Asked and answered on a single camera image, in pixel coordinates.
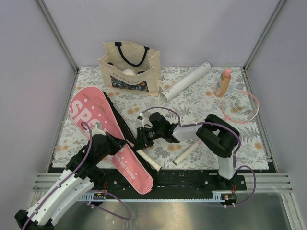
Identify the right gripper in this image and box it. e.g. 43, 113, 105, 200
132, 126, 164, 152

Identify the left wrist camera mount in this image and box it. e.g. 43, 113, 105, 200
92, 122, 106, 136

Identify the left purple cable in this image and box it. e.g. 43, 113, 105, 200
23, 121, 132, 230

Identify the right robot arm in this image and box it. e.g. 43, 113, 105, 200
134, 112, 241, 190

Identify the white item inside bag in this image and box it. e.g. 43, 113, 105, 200
122, 69, 136, 76

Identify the peach lotion bottle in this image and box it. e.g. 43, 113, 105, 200
214, 69, 232, 97

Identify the white shuttlecock tube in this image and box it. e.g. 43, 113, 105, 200
160, 62, 212, 102

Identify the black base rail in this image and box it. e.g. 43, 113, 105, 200
94, 169, 247, 200

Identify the floral tablecloth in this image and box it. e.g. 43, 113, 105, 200
52, 67, 269, 171

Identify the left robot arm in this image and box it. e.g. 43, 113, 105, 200
14, 133, 127, 230

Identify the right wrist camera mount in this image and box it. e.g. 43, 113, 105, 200
137, 112, 145, 126

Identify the pink racket cover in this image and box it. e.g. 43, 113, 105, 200
69, 86, 154, 195

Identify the beige canvas tote bag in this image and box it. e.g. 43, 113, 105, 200
99, 41, 162, 96

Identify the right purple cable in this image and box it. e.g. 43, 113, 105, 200
141, 107, 257, 208

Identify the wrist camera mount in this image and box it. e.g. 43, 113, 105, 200
92, 122, 106, 136
137, 112, 145, 126

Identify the purple cable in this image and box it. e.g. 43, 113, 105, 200
23, 121, 132, 230
141, 107, 257, 208

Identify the pink badminton racket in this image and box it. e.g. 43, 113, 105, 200
136, 149, 162, 172
174, 91, 263, 164

